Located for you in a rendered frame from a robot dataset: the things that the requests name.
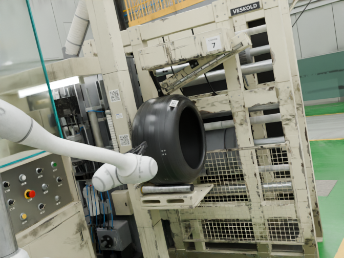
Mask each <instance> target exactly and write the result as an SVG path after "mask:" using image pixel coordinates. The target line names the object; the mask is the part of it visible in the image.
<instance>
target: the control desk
mask: <svg viewBox="0 0 344 258"><path fill-rule="evenodd" d="M0 174H1V178H2V182H3V186H4V190H5V194H6V198H7V203H8V207H9V211H10V215H11V219H12V224H13V228H14V232H15V236H16V240H17V244H18V247H19V248H21V249H23V250H25V251H26V252H27V253H28V255H29V257H30V258H44V257H50V258H95V255H94V251H93V247H92V243H91V239H90V235H89V231H88V227H87V223H86V220H85V216H84V212H83V207H82V203H81V201H80V200H81V198H80V194H79V190H78V186H77V182H76V178H75V174H74V170H73V166H72V162H71V158H70V157H67V156H62V155H58V154H54V153H50V152H45V153H42V154H39V155H36V156H33V157H31V158H28V159H25V160H22V161H19V162H16V163H13V164H11V165H8V166H5V167H2V168H0Z"/></svg>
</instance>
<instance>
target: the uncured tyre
mask: <svg viewBox="0 0 344 258"><path fill-rule="evenodd" d="M172 100H177V101H179V102H178V104H177V106H176V107H173V106H169V105H170V103H171V101H172ZM144 141H146V143H147V147H146V148H145V153H144V154H143V156H148V157H151V158H153V159H154V160H155V161H156V163H157V167H158V170H157V173H156V175H155V176H154V177H153V178H152V179H150V180H149V181H150V182H151V183H153V184H156V185H174V184H189V183H191V182H193V181H195V180H196V179H197V177H198V176H199V175H200V174H201V172H202V170H203V168H204V165H205V161H206V152H207V144H206V133H205V127H204V123H203V120H202V117H201V114H200V112H199V110H198V108H197V107H196V105H195V104H194V103H193V102H192V101H191V100H190V99H188V98H187V97H186V96H184V95H180V94H172V95H167V96H162V97H156V98H151V99H149V100H147V101H145V102H144V103H142V104H141V106H140V107H139V109H138V111H137V112H136V114H135V117H134V119H133V124H132V130H131V143H132V148H136V147H135V146H139V145H140V144H141V143H142V142H144ZM161 149H166V152H167V156H162V154H161ZM164 178H168V179H169V180H164Z"/></svg>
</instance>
